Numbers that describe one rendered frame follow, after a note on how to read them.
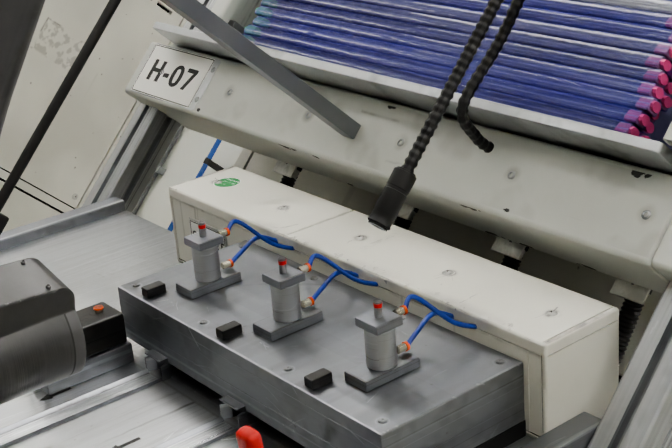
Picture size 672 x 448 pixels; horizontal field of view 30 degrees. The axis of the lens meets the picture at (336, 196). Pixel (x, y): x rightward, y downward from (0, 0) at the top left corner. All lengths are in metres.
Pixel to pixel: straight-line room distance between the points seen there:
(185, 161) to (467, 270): 2.96
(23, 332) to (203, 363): 0.32
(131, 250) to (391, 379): 0.49
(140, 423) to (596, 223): 0.38
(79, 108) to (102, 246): 0.95
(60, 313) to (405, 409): 0.26
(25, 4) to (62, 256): 0.74
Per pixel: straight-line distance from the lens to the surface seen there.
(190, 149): 3.92
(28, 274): 0.70
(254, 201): 1.17
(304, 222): 1.11
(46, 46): 2.21
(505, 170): 1.01
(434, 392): 0.86
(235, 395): 0.96
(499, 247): 1.09
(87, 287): 1.24
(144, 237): 1.34
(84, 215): 1.40
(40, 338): 0.70
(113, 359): 1.07
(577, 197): 0.96
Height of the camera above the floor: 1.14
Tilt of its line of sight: 7 degrees up
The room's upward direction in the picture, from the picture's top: 28 degrees clockwise
